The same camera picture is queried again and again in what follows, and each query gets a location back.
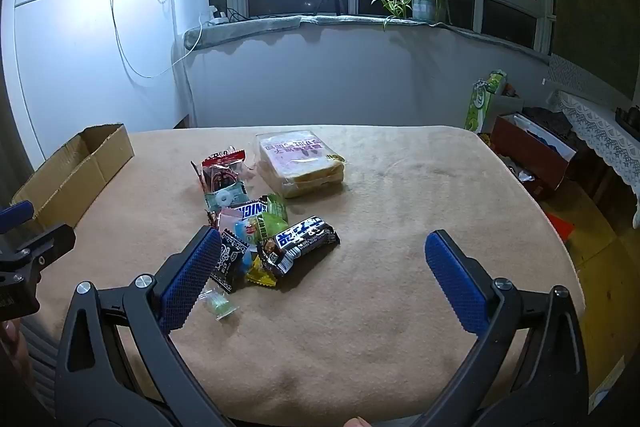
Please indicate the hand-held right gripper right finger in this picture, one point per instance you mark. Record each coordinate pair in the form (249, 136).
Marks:
(456, 284)

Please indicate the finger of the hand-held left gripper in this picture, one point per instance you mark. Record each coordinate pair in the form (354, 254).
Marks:
(15, 213)
(47, 244)

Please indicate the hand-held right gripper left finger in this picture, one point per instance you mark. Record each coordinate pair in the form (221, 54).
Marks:
(190, 279)

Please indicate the clear green candy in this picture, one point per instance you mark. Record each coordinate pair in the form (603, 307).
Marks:
(220, 304)

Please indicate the black patterned snack packet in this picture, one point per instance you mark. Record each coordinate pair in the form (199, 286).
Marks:
(230, 257)

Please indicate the brown cardboard box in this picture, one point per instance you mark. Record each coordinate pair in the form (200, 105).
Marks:
(75, 177)

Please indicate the yellow snack packet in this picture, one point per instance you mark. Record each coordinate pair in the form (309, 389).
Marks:
(260, 277)

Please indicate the light blue snack packet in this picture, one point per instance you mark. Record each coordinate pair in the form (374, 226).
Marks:
(246, 234)

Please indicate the teal snack packet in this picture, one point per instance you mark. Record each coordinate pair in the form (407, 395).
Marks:
(225, 197)

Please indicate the brown chocolate bar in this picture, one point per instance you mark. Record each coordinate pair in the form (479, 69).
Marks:
(247, 208)

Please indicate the dark red snack packet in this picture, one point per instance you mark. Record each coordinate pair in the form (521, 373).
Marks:
(220, 181)

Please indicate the black chocolate bar packet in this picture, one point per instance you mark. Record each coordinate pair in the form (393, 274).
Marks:
(300, 242)

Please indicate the sliced bread package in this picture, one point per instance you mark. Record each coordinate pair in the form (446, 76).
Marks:
(300, 162)

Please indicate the person's left hand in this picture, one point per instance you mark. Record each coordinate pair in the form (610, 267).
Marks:
(10, 347)

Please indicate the person's right hand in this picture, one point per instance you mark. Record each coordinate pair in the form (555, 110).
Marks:
(357, 422)

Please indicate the ribbed beige panel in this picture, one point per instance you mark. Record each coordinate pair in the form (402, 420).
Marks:
(42, 367)

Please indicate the red paper sheet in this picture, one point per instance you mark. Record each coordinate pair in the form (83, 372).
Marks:
(560, 227)

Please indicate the red box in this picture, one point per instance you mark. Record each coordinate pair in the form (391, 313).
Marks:
(530, 152)

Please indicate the white cabinet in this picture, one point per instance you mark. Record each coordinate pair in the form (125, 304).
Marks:
(75, 57)

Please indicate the green paper box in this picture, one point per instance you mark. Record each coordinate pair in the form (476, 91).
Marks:
(480, 102)

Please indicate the white lace cloth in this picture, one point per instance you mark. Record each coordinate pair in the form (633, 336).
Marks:
(600, 137)

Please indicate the white power strip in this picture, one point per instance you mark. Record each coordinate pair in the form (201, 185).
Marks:
(215, 17)

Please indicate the grey windowsill cloth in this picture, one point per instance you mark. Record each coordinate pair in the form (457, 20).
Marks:
(280, 27)

